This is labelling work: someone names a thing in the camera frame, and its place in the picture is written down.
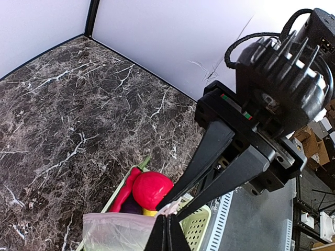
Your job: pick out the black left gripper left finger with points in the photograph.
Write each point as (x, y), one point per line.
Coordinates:
(158, 237)

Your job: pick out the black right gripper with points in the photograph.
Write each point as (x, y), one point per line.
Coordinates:
(283, 82)

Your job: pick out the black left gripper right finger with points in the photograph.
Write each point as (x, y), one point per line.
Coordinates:
(176, 240)

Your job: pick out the clear zip top bag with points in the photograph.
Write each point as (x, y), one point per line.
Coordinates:
(121, 231)

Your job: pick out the yellow bell pepper toy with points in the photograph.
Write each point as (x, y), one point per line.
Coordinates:
(147, 212)

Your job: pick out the purple eggplant toy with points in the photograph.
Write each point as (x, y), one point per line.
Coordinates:
(131, 206)

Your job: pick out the red chili pepper toy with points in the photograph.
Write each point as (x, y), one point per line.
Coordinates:
(126, 188)

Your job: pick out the white cable duct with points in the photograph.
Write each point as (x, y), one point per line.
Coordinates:
(221, 211)

